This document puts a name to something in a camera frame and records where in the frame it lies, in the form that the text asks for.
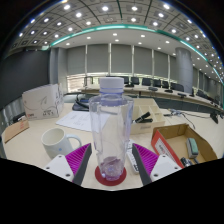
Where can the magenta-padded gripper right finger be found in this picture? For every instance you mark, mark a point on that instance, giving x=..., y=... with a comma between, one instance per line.
x=146, y=159

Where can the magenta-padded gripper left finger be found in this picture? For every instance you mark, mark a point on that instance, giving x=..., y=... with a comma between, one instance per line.
x=78, y=159

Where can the clear plastic water bottle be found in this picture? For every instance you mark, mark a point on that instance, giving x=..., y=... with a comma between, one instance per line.
x=111, y=133

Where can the white ceramic mug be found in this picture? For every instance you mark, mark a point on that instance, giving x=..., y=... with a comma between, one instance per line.
x=55, y=141

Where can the flat round red coaster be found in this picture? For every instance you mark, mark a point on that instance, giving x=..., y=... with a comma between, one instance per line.
x=100, y=180

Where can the beige desk organizer box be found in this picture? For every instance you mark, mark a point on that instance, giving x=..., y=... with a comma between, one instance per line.
x=150, y=128

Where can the open red-sided cardboard box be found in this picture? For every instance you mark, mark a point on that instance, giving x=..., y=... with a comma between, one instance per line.
x=176, y=141

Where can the white paper sheet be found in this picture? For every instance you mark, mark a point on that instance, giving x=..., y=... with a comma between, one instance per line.
x=75, y=120

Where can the silver black marker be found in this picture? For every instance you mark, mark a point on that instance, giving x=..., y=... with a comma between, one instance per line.
x=186, y=162

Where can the black stapler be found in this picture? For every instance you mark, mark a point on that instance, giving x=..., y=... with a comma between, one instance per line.
x=142, y=117

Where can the green whiteboard eraser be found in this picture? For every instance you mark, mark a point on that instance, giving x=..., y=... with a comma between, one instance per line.
x=192, y=147

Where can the black desk phone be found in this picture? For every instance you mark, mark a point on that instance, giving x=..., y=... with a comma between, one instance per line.
x=80, y=105

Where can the white printed carton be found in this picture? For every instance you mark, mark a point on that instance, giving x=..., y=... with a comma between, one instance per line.
x=41, y=101

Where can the long curved conference desk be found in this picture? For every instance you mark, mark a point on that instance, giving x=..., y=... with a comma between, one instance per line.
x=143, y=90

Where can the flat brown cardboard piece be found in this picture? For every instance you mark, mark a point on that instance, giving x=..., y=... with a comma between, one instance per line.
x=13, y=130

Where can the group of black office chairs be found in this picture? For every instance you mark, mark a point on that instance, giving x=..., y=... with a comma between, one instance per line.
x=146, y=81

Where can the black desk microphone base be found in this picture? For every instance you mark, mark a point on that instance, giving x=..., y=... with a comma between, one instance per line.
x=213, y=117

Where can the group of ceiling lights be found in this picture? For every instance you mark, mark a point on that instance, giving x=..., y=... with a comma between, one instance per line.
x=105, y=8

